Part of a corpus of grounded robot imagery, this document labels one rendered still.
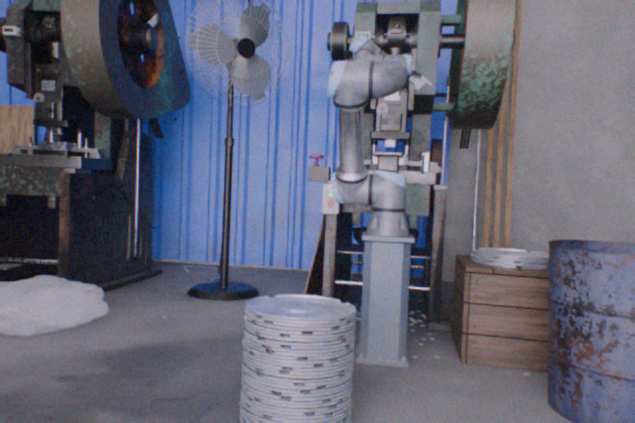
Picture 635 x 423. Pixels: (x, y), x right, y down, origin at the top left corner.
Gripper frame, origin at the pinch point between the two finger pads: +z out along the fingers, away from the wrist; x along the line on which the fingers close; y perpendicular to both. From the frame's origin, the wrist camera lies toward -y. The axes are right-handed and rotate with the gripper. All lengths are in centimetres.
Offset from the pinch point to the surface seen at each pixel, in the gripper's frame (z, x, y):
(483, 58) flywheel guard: 14.7, 10.7, -21.9
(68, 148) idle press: -99, -147, 71
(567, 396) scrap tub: 40, 77, 97
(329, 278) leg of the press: 20, -40, 81
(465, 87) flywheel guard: 19.1, 1.0, -12.8
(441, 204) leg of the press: 38, -8, 33
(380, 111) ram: 6.4, -38.5, -1.1
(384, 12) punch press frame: -14, -38, -43
